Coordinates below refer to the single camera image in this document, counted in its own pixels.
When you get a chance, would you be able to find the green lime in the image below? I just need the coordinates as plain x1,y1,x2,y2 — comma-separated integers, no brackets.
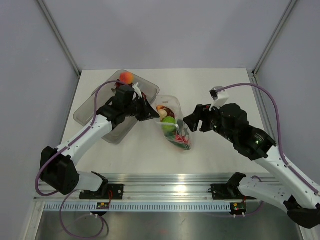
161,116,176,133

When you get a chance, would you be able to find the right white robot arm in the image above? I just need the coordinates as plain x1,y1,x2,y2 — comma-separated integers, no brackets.
183,103,320,229

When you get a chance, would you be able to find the right aluminium frame post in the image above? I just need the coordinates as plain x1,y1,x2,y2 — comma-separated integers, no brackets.
252,0,300,78

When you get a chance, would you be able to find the aluminium mounting rail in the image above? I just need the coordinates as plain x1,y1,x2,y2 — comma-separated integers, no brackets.
33,172,283,202

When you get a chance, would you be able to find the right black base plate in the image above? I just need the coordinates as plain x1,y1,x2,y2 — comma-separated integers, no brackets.
207,183,256,201

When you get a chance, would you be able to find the red orange meat slab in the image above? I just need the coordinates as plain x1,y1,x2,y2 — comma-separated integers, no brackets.
156,105,175,118

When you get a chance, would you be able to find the aluminium frame post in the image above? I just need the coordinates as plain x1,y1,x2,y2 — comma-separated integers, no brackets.
252,0,300,78
35,0,82,79

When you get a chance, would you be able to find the red chili pepper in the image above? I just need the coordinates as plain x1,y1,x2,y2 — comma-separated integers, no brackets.
175,135,191,148

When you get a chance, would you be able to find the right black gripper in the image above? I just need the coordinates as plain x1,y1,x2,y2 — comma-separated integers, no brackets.
183,100,236,143

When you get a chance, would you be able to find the dark red grape bunch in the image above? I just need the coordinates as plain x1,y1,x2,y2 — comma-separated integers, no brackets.
115,82,133,89

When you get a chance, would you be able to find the left aluminium frame post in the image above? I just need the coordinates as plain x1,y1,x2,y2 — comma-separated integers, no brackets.
35,0,82,79

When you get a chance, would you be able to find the white slotted cable duct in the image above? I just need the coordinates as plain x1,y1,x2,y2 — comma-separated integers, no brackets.
44,202,231,213

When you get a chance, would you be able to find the clear zip top bag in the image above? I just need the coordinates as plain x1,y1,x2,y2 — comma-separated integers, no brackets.
154,95,192,151

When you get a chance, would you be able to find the green cucumber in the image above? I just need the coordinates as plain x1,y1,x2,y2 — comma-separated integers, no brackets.
166,134,192,151

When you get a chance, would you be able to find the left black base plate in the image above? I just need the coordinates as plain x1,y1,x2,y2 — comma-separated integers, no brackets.
79,183,124,200

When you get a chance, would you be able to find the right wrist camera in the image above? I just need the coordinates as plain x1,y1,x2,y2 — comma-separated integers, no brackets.
209,86,229,111

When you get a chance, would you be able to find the white garlic clove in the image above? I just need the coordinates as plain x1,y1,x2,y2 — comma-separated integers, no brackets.
158,109,168,121

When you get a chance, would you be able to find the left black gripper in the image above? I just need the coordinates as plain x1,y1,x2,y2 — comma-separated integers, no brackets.
124,94,160,122

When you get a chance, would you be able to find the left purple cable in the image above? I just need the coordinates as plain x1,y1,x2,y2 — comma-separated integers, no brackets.
34,79,126,238

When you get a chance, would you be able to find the orange peach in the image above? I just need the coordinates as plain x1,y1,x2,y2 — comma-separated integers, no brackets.
119,71,135,85

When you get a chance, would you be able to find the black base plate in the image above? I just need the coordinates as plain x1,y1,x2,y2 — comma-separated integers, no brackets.
207,183,256,201
79,183,124,200

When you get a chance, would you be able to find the clear plastic food bin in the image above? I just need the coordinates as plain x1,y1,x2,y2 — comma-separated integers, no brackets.
73,70,160,145

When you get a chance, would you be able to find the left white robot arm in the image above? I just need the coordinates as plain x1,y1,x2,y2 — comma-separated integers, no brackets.
35,85,159,199

